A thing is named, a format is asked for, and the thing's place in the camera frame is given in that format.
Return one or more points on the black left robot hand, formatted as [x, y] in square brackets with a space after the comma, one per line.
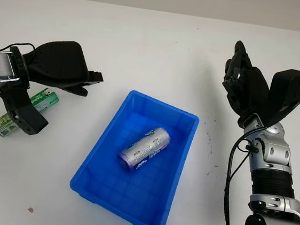
[58, 62]

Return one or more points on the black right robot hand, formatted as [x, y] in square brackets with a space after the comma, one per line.
[249, 88]

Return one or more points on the green white carton box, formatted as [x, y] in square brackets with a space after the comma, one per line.
[46, 101]

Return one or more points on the silver purple can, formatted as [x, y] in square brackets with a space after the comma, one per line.
[143, 150]

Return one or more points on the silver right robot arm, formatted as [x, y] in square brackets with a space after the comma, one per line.
[272, 171]

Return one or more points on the blue plastic tray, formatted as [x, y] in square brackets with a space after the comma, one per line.
[100, 177]

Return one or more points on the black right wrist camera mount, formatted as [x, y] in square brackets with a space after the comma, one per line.
[286, 92]

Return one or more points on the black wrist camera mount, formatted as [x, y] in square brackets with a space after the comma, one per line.
[23, 115]
[286, 92]

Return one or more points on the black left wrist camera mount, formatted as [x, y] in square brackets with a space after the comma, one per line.
[23, 115]

